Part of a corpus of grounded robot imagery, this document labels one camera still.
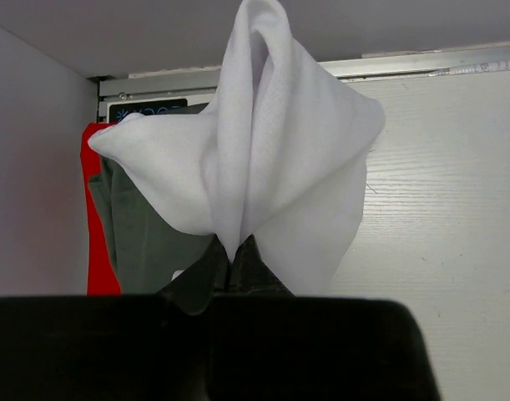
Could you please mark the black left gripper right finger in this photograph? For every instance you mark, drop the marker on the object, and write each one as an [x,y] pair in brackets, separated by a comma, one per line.
[249,275]

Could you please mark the folded red t shirt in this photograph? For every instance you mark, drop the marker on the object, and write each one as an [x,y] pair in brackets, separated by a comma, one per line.
[101,278]

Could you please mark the black label plate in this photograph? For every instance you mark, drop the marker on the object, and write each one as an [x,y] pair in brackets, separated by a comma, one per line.
[117,112]

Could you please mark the white t shirt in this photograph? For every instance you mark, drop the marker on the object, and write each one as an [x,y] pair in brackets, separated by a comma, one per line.
[279,154]

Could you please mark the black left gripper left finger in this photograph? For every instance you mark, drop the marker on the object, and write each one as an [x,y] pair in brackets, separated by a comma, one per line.
[193,290]

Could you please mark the folded grey t shirt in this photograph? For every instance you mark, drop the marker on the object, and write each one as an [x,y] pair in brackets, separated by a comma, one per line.
[144,250]

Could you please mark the silver aluminium table rail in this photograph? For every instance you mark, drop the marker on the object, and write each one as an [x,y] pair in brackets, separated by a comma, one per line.
[168,84]

